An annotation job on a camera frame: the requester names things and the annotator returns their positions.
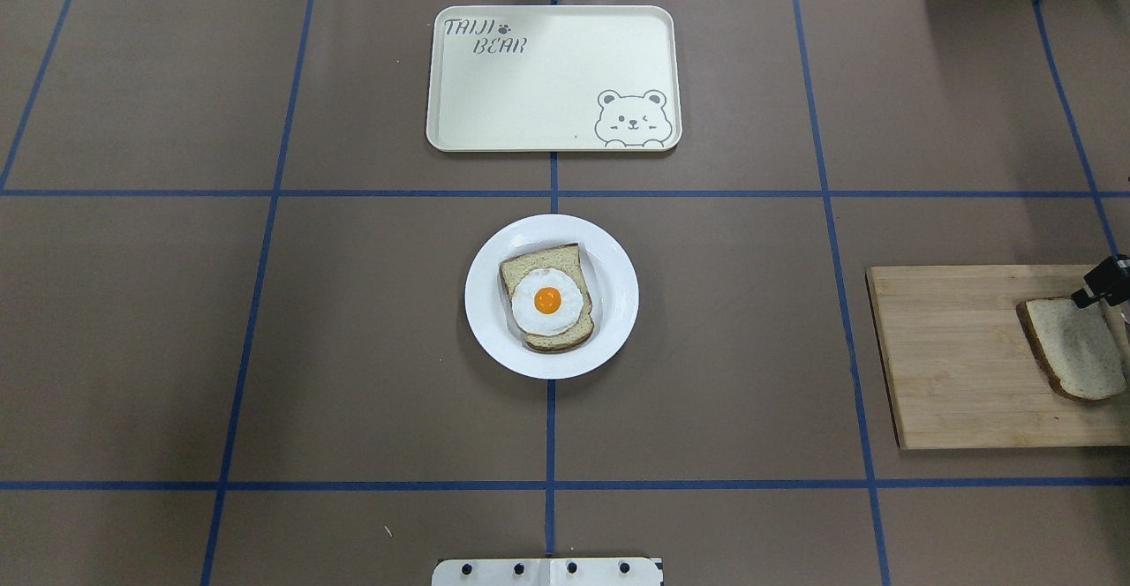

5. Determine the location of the fried egg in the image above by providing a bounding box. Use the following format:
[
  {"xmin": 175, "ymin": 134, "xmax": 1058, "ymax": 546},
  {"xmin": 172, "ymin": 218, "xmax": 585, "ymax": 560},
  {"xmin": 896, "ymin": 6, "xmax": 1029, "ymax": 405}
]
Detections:
[{"xmin": 511, "ymin": 268, "xmax": 584, "ymax": 336}]

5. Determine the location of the wooden cutting board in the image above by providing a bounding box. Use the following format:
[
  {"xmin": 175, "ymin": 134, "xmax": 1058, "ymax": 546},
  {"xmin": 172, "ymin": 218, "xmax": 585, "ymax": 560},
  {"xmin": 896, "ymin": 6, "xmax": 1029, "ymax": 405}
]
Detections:
[{"xmin": 864, "ymin": 264, "xmax": 1127, "ymax": 451}]

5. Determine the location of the cream bear serving tray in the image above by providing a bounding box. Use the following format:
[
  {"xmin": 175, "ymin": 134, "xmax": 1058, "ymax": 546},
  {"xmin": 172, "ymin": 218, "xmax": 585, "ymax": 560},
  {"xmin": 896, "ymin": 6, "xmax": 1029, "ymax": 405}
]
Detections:
[{"xmin": 426, "ymin": 5, "xmax": 683, "ymax": 154}]

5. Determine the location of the white column base plate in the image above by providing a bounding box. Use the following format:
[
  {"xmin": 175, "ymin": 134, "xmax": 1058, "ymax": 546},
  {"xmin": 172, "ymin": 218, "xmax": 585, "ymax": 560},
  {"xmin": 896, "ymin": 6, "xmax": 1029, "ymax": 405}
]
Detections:
[{"xmin": 431, "ymin": 557, "xmax": 664, "ymax": 585}]

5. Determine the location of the white round plate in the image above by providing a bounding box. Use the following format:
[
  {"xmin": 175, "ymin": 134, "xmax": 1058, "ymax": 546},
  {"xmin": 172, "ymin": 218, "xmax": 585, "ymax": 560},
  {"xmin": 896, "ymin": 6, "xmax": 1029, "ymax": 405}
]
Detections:
[{"xmin": 464, "ymin": 215, "xmax": 638, "ymax": 381}]

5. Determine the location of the bread slice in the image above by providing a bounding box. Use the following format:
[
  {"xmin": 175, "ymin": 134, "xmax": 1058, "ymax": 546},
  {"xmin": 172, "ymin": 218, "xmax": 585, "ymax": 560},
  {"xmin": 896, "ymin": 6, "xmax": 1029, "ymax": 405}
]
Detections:
[
  {"xmin": 1016, "ymin": 297, "xmax": 1127, "ymax": 402},
  {"xmin": 498, "ymin": 244, "xmax": 596, "ymax": 353}
]

